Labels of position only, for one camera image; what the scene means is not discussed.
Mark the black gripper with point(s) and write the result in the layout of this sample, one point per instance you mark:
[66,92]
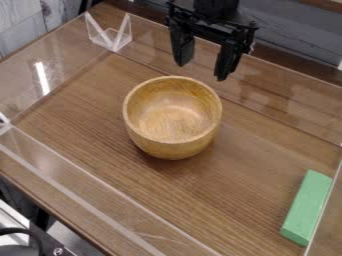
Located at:
[216,21]

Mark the green rectangular block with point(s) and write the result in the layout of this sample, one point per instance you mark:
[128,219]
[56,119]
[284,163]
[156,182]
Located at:
[306,208]

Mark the brown wooden bowl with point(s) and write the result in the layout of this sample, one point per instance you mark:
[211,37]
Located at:
[172,113]

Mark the clear acrylic corner bracket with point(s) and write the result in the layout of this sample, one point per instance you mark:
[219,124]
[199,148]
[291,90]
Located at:
[109,38]

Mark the clear acrylic tray wall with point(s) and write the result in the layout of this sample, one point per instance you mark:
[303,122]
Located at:
[116,223]

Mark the black metal table bracket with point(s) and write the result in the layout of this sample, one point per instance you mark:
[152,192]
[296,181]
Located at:
[52,247]

